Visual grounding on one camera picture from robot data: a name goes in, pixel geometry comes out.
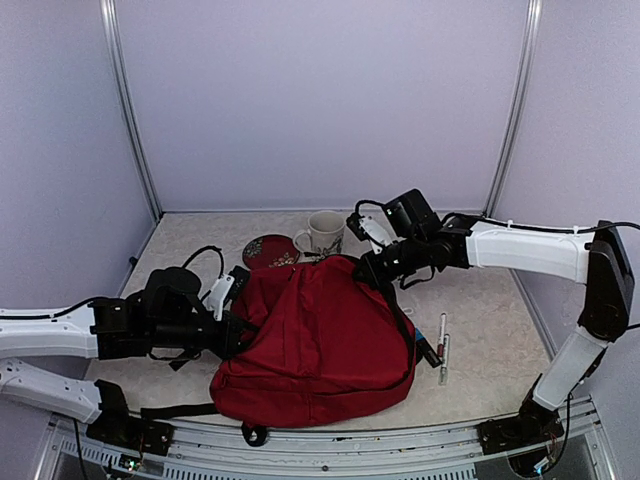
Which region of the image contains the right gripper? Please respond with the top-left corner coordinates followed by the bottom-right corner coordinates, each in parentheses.
top-left (351, 232), bottom-right (429, 290)

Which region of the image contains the blue black highlighter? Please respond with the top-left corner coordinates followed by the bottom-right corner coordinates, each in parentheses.
top-left (415, 328), bottom-right (442, 368)

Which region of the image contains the red backpack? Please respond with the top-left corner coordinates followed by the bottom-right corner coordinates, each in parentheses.
top-left (139, 254), bottom-right (419, 446)

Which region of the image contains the white marker black cap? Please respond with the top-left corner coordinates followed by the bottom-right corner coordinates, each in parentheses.
top-left (437, 312), bottom-right (447, 346)

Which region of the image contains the slim white pen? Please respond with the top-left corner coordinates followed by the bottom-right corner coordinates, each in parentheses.
top-left (438, 334), bottom-right (450, 386)

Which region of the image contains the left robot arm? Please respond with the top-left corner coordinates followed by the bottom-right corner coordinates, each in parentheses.
top-left (1, 267), bottom-right (252, 455)

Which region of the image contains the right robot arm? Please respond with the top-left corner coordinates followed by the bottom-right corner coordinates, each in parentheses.
top-left (347, 189), bottom-right (636, 454)

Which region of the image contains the white floral mug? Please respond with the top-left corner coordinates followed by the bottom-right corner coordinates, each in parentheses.
top-left (292, 210), bottom-right (346, 259)

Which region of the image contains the red floral saucer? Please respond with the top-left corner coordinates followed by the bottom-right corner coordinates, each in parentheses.
top-left (242, 234), bottom-right (301, 270)

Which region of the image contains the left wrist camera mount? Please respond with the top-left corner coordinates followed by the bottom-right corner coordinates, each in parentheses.
top-left (202, 266), bottom-right (250, 322)

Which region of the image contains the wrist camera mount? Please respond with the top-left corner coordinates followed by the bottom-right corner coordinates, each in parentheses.
top-left (346, 199), bottom-right (393, 254)
top-left (202, 266), bottom-right (250, 322)

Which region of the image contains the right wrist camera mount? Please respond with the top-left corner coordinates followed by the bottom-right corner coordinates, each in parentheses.
top-left (346, 199), bottom-right (393, 254)

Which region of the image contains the front aluminium rail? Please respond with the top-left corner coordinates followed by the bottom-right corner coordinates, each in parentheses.
top-left (32, 397), bottom-right (621, 480)

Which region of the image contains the right aluminium frame post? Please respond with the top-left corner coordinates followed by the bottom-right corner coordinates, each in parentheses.
top-left (483, 0), bottom-right (543, 216)

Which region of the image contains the aluminium frame post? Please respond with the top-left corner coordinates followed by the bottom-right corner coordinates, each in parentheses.
top-left (99, 0), bottom-right (164, 225)
top-left (483, 0), bottom-right (543, 216)

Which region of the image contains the left aluminium frame post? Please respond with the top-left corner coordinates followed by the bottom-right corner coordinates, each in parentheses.
top-left (99, 0), bottom-right (164, 225)

